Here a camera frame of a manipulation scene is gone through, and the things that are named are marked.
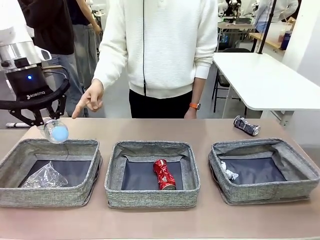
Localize grey fabric basket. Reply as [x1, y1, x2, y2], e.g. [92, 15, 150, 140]
[104, 140, 202, 209]
[0, 138, 103, 208]
[208, 138, 320, 206]

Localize workbench with lab equipment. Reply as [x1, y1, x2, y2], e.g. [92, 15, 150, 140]
[217, 0, 257, 33]

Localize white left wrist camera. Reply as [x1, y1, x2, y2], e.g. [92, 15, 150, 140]
[37, 48, 53, 62]

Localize crushed black silver can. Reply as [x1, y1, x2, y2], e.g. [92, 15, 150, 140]
[233, 115, 261, 137]

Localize crumpled white paper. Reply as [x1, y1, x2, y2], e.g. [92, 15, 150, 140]
[219, 161, 239, 181]

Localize person's left forearm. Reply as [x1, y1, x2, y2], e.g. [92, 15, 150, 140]
[191, 49, 215, 105]

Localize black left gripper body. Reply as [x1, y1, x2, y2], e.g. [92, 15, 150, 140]
[5, 66, 55, 111]

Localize dark blue bottle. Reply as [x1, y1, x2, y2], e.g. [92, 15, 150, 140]
[279, 29, 293, 51]

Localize plastic bottle with pink label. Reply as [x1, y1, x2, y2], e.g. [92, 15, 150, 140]
[37, 117, 70, 145]

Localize person's right hand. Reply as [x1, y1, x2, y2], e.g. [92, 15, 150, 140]
[71, 79, 105, 120]

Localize person in white sweater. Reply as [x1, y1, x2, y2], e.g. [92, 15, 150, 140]
[98, 0, 219, 120]

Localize person's left hand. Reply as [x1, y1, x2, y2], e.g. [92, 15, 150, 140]
[184, 107, 200, 119]

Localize wooden table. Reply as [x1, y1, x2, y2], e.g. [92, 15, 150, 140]
[249, 32, 287, 55]

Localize clear plastic cup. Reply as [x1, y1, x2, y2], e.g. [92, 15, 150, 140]
[19, 161, 69, 189]

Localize bystander in light blue shirt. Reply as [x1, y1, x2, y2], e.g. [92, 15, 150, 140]
[254, 0, 300, 33]

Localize black folding chair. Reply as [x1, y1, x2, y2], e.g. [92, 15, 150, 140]
[211, 47, 251, 113]

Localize bystander black top blue jeans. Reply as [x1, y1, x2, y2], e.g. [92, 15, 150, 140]
[18, 0, 87, 118]

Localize person's right forearm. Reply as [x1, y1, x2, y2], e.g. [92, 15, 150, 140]
[91, 37, 128, 87]

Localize thin black pole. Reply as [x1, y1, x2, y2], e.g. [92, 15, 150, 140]
[257, 0, 278, 55]

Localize bystander dark top wide trousers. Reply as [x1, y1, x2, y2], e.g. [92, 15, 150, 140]
[67, 0, 104, 88]

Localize crushed red can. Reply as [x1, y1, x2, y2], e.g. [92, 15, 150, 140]
[153, 158, 177, 191]

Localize large white table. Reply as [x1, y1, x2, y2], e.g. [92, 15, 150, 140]
[212, 51, 320, 126]

